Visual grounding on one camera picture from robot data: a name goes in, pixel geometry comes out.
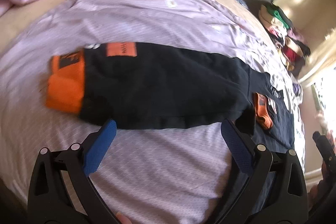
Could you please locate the black shirt with orange cuffs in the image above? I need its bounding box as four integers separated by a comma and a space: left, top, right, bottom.
46, 42, 294, 150

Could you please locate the right hand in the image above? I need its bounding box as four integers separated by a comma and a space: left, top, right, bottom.
308, 130, 335, 209

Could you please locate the beige mattress sheet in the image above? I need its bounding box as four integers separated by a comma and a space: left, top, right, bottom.
1, 0, 66, 52

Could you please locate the pile of folded clothes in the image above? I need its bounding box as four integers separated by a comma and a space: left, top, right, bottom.
258, 3, 311, 78

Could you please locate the left hand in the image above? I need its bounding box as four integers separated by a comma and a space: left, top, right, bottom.
116, 212, 132, 224

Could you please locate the lilac strawberry print bedsheet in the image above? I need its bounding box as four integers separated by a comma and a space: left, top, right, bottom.
1, 0, 305, 223

